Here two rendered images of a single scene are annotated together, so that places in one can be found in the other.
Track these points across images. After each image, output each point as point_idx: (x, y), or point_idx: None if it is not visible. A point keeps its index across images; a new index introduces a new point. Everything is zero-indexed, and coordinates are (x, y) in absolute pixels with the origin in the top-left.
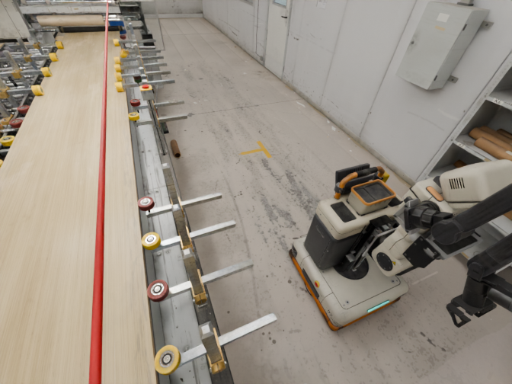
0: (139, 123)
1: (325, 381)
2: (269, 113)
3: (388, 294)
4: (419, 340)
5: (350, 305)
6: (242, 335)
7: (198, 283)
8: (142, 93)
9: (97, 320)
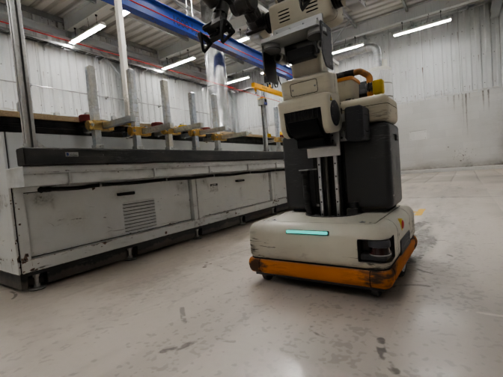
0: (269, 140)
1: (190, 292)
2: (480, 200)
3: (334, 225)
4: (360, 339)
5: (273, 221)
6: (152, 126)
7: (165, 112)
8: (257, 100)
9: None
